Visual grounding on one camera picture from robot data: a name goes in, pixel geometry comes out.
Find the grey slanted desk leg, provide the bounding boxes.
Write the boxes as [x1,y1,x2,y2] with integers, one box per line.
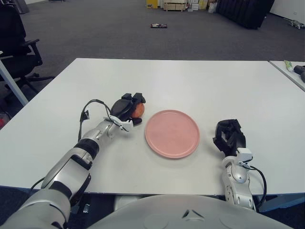
[0,57,29,106]

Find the red-yellow apple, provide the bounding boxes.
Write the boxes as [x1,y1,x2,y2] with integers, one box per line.
[130,102,145,119]

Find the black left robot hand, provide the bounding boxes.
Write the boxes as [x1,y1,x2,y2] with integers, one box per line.
[111,92,146,126]

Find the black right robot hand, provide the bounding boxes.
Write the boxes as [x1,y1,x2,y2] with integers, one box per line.
[213,118,247,158]

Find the grey robot torso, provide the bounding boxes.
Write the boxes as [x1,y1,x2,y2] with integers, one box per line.
[87,194,288,229]

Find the green-white tube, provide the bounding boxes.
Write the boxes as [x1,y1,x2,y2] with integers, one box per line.
[283,60,295,72]

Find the black office chair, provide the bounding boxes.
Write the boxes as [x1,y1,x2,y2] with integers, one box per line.
[0,3,55,101]

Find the grey cabinet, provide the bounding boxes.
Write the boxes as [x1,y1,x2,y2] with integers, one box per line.
[17,0,30,14]

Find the white neighbouring table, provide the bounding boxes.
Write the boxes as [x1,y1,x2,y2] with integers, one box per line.
[268,60,305,92]

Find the dark grey power tool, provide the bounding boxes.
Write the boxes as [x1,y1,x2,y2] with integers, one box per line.
[293,64,305,83]

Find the pink round plate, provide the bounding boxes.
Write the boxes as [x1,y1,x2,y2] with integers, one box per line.
[145,109,201,159]

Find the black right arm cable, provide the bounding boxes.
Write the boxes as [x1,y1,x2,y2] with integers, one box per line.
[244,163,267,206]

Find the black curtain partition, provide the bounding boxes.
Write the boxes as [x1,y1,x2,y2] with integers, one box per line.
[215,0,276,30]

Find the stacked white boxes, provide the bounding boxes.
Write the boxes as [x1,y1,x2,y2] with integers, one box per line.
[187,0,200,12]

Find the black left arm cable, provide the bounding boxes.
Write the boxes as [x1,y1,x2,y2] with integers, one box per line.
[78,99,124,144]

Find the wooden crate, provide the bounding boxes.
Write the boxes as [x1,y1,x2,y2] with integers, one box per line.
[163,1,186,11]

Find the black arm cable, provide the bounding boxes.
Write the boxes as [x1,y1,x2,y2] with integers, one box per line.
[244,163,267,206]
[78,99,124,144]

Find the blue-grey table frame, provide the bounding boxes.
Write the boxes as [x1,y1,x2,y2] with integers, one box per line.
[0,185,305,213]

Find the red object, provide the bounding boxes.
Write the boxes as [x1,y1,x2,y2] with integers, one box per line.
[0,112,11,129]

